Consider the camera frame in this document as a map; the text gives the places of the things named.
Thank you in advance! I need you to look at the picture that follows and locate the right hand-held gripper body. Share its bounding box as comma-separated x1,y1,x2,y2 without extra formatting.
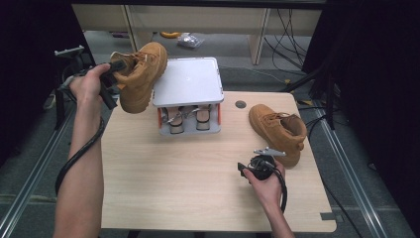
249,147,286,181

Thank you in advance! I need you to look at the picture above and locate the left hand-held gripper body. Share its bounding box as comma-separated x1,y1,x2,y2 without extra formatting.
53,45,119,111

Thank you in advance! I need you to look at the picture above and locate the tan suede boot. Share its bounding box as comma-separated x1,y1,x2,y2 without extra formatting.
248,103,309,169
110,41,168,114

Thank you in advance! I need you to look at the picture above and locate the black rhinestone strap sandal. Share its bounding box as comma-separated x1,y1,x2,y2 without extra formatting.
162,106,186,135
189,104,212,132

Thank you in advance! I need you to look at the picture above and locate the white two-tier shoe rack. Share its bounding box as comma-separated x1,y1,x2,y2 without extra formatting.
152,57,225,137

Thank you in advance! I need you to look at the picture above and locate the person's right hand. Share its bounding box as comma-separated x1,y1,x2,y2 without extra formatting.
243,163,286,211

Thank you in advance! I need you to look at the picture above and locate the person's left hand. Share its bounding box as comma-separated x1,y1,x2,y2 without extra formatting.
69,63,112,106

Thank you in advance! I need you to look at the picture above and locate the dark curtain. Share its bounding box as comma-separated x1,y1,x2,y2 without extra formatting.
0,0,103,167
301,0,420,229

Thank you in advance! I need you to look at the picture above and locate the yellow object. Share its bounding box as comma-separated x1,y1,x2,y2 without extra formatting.
159,31,182,40

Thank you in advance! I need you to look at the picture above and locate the clear plastic bag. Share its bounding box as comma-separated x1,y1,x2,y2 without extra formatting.
176,32,206,50

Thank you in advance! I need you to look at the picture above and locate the beige desk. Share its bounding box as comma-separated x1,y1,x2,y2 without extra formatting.
71,3,323,65

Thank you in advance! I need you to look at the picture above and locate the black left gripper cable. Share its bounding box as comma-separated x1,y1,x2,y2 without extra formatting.
53,74,107,196

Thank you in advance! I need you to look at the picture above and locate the aluminium floor rail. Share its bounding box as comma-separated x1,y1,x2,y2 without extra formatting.
313,98,390,238
0,97,83,238

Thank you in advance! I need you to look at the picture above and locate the black cable bundle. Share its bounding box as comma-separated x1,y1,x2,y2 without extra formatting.
263,8,313,70

